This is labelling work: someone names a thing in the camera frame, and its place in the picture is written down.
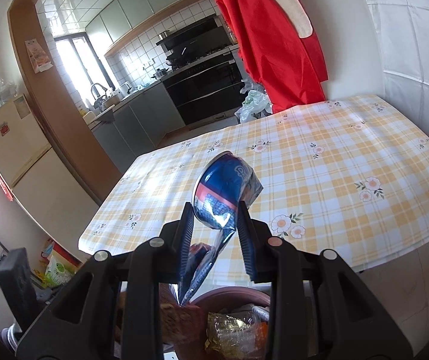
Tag white creased wall sheet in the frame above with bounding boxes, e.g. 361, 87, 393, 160
353, 0, 429, 151

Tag cream refrigerator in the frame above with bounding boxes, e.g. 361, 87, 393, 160
0, 95, 101, 241

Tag paper note on fridge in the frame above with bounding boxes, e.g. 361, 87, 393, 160
12, 95, 31, 121

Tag paper wall holder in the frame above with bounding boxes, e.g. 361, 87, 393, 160
24, 37, 53, 74

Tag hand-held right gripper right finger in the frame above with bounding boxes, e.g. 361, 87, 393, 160
236, 200, 416, 360

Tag white green plastic bag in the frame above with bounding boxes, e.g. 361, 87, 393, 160
235, 79, 273, 124

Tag black built-in oven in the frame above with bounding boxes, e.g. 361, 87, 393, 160
162, 58, 251, 126

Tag grey base cabinets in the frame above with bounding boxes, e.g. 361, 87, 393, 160
91, 82, 187, 169

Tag pale green upper cabinets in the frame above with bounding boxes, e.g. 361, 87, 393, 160
85, 0, 215, 44

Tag brown gold snack wrapper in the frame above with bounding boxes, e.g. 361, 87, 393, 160
161, 304, 204, 346

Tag black range hood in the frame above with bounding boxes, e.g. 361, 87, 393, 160
156, 14, 234, 64

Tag yellow checked floral tablecloth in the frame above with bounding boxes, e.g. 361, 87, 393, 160
79, 94, 429, 272

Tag green white packet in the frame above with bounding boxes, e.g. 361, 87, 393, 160
40, 240, 80, 289

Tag blue shiny snack bag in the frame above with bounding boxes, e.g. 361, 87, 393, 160
179, 151, 264, 306

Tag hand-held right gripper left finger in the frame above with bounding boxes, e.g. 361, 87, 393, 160
14, 202, 196, 360

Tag kitchen window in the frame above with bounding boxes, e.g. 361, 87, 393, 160
53, 34, 116, 102

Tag red apron with white patch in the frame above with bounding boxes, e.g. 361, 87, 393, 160
201, 0, 329, 115

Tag brown plastic bin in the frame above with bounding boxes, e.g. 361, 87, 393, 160
160, 287, 273, 360

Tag gold foil wrapper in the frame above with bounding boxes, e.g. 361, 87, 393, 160
205, 311, 260, 353

